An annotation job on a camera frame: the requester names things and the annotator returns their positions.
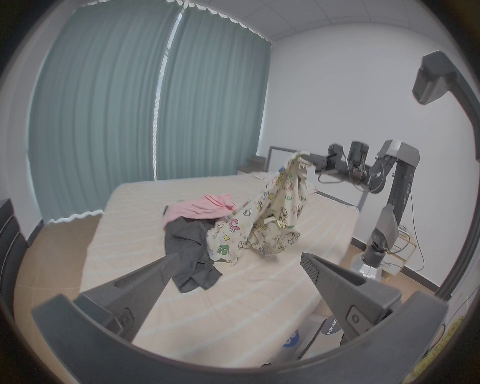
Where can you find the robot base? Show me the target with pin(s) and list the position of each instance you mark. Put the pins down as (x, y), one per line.
(300, 337)

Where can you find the pink garment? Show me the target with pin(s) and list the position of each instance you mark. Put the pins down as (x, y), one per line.
(198, 210)

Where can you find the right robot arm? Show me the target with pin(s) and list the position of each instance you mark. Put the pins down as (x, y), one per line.
(399, 187)

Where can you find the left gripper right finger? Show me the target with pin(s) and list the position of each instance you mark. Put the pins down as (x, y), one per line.
(348, 300)

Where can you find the black garment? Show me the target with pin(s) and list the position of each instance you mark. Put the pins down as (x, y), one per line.
(187, 243)

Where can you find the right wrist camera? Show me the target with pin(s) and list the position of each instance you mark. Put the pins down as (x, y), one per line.
(336, 150)

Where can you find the white printed pillow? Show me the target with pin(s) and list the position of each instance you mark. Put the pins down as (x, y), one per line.
(264, 176)

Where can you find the grey bedside table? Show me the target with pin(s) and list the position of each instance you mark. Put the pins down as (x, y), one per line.
(255, 165)

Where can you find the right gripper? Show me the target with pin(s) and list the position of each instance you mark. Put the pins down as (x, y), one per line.
(322, 163)

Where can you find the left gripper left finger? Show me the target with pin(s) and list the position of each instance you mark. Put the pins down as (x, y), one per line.
(123, 300)

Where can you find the white printed pyjama top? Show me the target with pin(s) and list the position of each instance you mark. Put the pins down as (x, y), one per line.
(277, 210)

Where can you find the black chest of drawers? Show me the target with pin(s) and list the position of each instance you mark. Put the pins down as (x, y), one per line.
(9, 240)

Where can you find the bed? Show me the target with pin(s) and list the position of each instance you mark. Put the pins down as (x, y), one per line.
(262, 300)

